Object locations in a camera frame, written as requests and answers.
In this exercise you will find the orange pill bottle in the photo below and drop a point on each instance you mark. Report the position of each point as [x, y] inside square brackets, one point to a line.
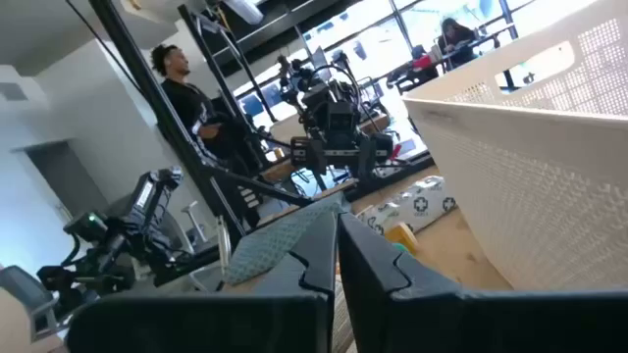
[402, 234]

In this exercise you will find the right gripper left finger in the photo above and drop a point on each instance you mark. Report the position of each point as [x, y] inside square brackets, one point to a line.
[275, 318]

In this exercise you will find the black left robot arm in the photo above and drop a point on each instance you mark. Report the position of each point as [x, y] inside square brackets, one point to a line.
[297, 78]

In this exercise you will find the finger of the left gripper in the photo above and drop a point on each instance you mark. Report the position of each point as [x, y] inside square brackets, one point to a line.
[375, 152]
[311, 157]

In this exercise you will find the silver packet with cross print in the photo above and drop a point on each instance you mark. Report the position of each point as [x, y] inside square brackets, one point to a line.
[422, 201]

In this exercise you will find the person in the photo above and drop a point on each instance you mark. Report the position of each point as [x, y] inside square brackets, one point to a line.
[456, 39]
[186, 103]

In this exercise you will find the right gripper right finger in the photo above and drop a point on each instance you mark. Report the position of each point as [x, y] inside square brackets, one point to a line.
[441, 323]

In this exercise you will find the blue dotted cloth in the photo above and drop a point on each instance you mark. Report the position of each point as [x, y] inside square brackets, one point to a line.
[265, 245]

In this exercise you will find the black metal rig frame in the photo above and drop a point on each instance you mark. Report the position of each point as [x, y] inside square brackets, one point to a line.
[162, 108]

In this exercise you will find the background black robot arm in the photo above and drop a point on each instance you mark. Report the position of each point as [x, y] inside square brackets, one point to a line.
[122, 230]

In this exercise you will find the white perforated plastic basket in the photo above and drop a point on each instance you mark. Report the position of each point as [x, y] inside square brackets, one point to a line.
[515, 196]

